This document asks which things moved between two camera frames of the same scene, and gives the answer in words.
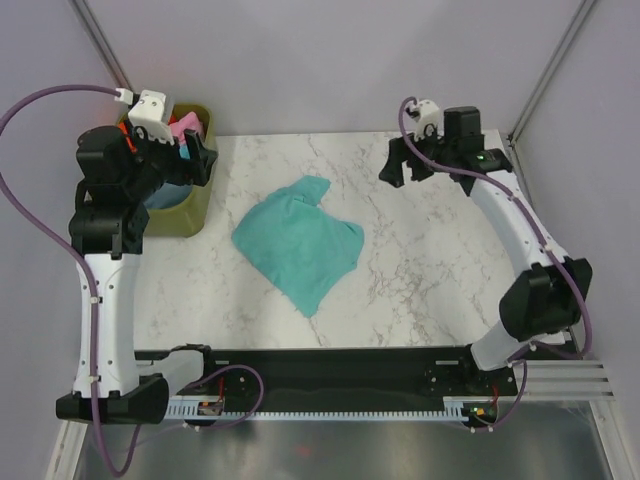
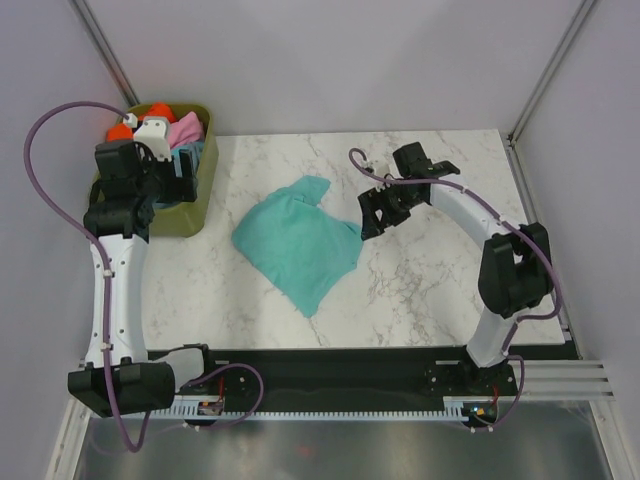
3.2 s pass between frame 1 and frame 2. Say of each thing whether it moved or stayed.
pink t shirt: stayed
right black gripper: moved
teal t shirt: stayed
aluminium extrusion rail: stayed
